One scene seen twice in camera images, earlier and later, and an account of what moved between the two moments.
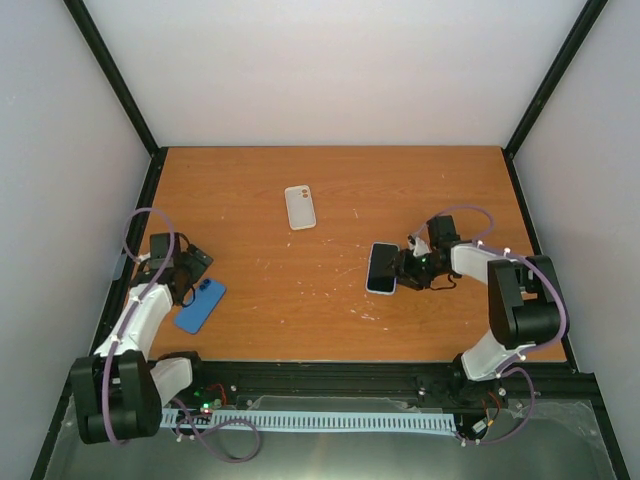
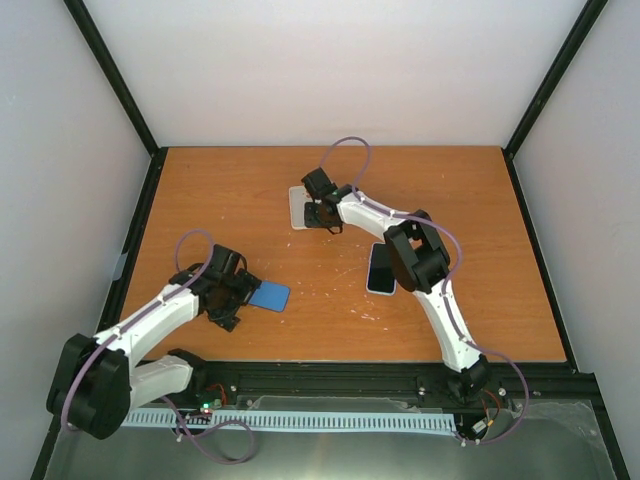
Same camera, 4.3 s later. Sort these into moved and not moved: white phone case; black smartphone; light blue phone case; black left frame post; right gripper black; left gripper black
Moved: left gripper black; right gripper black
Not moved: black left frame post; black smartphone; light blue phone case; white phone case
